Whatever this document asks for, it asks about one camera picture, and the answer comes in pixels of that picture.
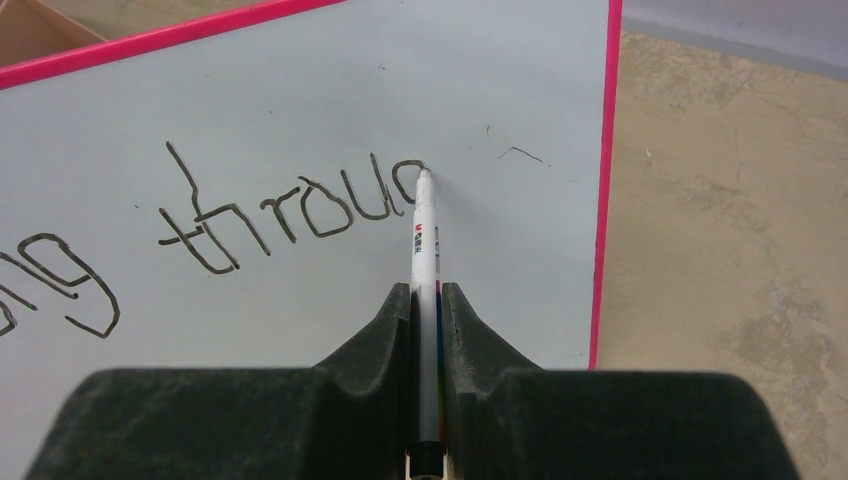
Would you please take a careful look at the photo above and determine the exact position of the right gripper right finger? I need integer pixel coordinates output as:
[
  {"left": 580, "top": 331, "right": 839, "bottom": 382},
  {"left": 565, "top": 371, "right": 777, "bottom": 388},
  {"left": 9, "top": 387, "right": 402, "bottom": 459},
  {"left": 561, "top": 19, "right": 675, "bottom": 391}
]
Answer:
[{"left": 442, "top": 283, "right": 798, "bottom": 479}]

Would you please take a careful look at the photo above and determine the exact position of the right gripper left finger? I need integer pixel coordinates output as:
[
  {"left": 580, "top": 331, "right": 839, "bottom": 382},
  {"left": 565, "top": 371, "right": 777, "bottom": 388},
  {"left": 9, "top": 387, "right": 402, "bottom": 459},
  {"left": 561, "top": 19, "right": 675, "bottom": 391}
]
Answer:
[{"left": 27, "top": 283, "right": 410, "bottom": 479}]

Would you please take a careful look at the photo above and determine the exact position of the white marker pen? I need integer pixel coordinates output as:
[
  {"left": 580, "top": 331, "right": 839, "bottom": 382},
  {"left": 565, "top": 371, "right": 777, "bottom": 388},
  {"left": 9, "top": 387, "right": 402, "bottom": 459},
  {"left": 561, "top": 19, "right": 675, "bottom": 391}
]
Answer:
[{"left": 407, "top": 168, "right": 446, "bottom": 479}]

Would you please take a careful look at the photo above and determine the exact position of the red-framed whiteboard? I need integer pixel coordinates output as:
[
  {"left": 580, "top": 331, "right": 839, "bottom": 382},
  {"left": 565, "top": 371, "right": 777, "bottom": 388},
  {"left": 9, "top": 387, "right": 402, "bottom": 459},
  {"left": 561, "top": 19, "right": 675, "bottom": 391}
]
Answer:
[{"left": 1, "top": 1, "right": 621, "bottom": 479}]

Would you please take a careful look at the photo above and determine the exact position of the orange plastic file organizer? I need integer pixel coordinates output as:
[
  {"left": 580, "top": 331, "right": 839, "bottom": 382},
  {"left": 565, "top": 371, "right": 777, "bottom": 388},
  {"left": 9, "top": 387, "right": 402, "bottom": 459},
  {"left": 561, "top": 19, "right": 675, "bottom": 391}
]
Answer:
[{"left": 1, "top": 0, "right": 105, "bottom": 67}]

